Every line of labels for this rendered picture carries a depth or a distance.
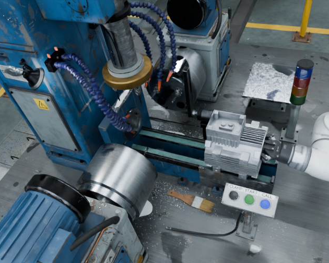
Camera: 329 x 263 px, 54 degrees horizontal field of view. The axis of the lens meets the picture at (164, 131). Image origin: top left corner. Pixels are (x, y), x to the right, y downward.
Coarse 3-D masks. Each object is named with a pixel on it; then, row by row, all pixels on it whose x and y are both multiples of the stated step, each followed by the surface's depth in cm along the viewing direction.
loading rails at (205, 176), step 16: (144, 128) 150; (144, 144) 154; (160, 144) 149; (176, 144) 144; (192, 144) 141; (160, 160) 140; (176, 160) 135; (192, 160) 135; (272, 160) 130; (176, 176) 145; (192, 176) 139; (208, 176) 133; (224, 176) 128; (272, 176) 123
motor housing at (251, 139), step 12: (252, 132) 116; (264, 132) 116; (216, 144) 119; (240, 144) 116; (252, 144) 114; (204, 156) 121; (228, 156) 116; (252, 156) 115; (228, 168) 121; (240, 168) 118; (252, 168) 115
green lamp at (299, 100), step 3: (291, 93) 132; (291, 96) 132; (294, 96) 130; (303, 96) 129; (306, 96) 131; (291, 99) 133; (294, 99) 131; (297, 99) 130; (300, 99) 130; (303, 99) 131; (294, 102) 132; (297, 102) 132; (300, 102) 131; (303, 102) 132
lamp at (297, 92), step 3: (294, 87) 128; (297, 87) 127; (291, 90) 131; (294, 90) 129; (297, 90) 127; (300, 90) 127; (303, 90) 127; (306, 90) 127; (294, 93) 130; (297, 93) 128; (300, 93) 128; (303, 93) 128; (306, 93) 129; (297, 96) 129; (300, 96) 129
